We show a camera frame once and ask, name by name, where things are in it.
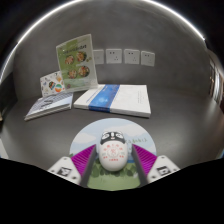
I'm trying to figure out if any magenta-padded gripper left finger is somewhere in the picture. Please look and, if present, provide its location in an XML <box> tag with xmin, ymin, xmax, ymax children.
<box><xmin>47</xmin><ymin>144</ymin><xmax>98</xmax><ymax>187</ymax></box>

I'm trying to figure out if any white panda computer mouse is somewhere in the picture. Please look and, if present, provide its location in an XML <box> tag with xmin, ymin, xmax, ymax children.
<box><xmin>95</xmin><ymin>130</ymin><xmax>129</xmax><ymax>172</ymax></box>

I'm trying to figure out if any green menu sign stand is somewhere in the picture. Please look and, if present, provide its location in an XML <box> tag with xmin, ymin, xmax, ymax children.
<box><xmin>55</xmin><ymin>33</ymin><xmax>99</xmax><ymax>94</ymax></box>

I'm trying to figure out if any grey striped cover book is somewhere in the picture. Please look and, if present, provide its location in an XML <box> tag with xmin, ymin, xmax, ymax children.
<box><xmin>23</xmin><ymin>92</ymin><xmax>74</xmax><ymax>122</ymax></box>

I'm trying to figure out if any white card with colourful stickers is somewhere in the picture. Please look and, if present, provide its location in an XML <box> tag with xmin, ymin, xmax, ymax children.
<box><xmin>39</xmin><ymin>70</ymin><xmax>67</xmax><ymax>98</ymax></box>

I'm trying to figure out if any white book with blue band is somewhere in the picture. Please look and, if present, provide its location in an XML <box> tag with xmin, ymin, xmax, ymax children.
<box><xmin>73</xmin><ymin>83</ymin><xmax>152</xmax><ymax>118</ymax></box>

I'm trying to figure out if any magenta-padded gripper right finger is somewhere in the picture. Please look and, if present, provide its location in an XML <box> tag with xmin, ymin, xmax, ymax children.
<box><xmin>130</xmin><ymin>143</ymin><xmax>181</xmax><ymax>187</ymax></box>

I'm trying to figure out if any round landscape print mouse pad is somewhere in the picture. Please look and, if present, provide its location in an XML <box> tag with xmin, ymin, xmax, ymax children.
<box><xmin>69</xmin><ymin>117</ymin><xmax>158</xmax><ymax>191</ymax></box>

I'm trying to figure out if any row of white wall sockets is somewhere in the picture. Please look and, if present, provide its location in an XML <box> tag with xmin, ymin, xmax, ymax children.
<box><xmin>92</xmin><ymin>48</ymin><xmax>156</xmax><ymax>67</ymax></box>

